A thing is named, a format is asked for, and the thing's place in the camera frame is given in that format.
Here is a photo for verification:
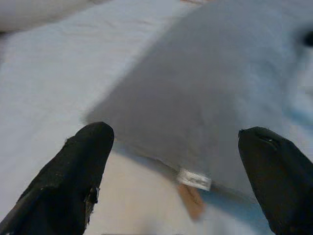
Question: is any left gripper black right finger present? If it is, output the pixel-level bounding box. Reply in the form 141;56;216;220
238;126;313;235

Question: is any grey pillow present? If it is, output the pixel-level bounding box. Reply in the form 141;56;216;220
82;0;313;194

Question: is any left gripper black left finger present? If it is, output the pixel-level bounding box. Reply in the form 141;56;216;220
0;121;115;235

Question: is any white quilted mattress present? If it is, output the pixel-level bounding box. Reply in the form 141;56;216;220
0;4;313;235

